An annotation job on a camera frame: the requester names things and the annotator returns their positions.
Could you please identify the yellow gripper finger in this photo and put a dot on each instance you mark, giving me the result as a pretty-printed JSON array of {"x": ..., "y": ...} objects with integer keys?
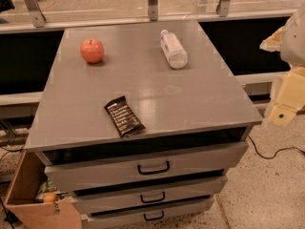
[
  {"x": 288, "y": 97},
  {"x": 273, "y": 42}
]

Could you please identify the clear plastic water bottle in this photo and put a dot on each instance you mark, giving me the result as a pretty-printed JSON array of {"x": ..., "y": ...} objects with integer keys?
[{"x": 173, "y": 50}]

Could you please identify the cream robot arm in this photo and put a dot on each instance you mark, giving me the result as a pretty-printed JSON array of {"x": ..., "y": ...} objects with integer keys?
[{"x": 293, "y": 42}]

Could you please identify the top grey drawer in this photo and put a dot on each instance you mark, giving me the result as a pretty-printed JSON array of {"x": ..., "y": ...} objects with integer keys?
[{"x": 127, "y": 169}]

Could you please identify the grey drawer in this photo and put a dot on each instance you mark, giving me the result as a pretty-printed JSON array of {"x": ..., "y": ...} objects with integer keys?
[
  {"x": 127, "y": 169},
  {"x": 150, "y": 213},
  {"x": 149, "y": 195}
]

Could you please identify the grey drawer cabinet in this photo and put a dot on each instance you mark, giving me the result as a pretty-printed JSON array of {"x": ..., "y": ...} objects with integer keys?
[{"x": 201, "y": 104}]

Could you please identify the black snack bar wrapper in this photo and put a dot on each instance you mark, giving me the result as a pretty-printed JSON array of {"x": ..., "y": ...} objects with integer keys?
[{"x": 123, "y": 117}]

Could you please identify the red apple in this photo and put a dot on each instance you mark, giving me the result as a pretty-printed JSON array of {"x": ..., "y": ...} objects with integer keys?
[{"x": 92, "y": 51}]

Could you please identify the middle grey drawer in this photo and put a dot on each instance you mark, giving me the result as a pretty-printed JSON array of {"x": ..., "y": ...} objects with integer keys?
[{"x": 149, "y": 195}]

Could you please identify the bottom grey drawer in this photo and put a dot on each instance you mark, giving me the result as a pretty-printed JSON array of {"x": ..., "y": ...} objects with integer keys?
[{"x": 150, "y": 213}]

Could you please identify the green patterned snack bag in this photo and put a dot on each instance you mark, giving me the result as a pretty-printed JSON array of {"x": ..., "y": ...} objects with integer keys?
[{"x": 48, "y": 187}]

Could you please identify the small orange fruit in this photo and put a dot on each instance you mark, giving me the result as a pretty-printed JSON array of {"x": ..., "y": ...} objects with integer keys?
[{"x": 50, "y": 197}]

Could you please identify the brown cardboard box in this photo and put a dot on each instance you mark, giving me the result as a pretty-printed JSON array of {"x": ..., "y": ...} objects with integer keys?
[{"x": 33, "y": 214}]

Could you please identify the right metal bracket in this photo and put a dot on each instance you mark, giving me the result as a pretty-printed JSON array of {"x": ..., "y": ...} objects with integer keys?
[{"x": 222, "y": 8}]

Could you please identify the metal bracket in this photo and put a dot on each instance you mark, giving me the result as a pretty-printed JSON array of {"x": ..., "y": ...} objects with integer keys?
[
  {"x": 37, "y": 17},
  {"x": 153, "y": 10},
  {"x": 222, "y": 8}
]

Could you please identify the middle metal bracket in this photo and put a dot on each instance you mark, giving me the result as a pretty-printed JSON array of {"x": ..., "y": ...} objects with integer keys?
[{"x": 153, "y": 10}]

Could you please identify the left metal bracket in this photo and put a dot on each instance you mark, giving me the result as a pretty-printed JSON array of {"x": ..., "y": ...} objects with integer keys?
[{"x": 37, "y": 17}]

